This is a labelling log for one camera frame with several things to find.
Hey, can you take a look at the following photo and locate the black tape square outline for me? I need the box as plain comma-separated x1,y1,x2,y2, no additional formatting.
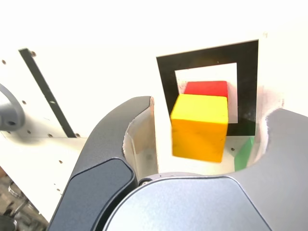
156,39,259,137

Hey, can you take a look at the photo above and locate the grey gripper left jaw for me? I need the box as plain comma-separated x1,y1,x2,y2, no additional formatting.
48,95,159,231

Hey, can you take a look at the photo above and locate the yellow cube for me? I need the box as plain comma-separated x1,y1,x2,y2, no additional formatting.
170,93,229,163

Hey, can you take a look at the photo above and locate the red cube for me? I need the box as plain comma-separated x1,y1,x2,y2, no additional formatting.
184,80,229,99

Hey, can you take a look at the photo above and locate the green cube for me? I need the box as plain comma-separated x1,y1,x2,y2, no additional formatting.
234,136,256,171

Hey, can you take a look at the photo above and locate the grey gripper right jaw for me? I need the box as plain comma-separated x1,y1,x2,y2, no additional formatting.
103,108,308,231

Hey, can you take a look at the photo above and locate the black tape strip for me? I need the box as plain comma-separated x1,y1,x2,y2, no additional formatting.
18,48,77,138

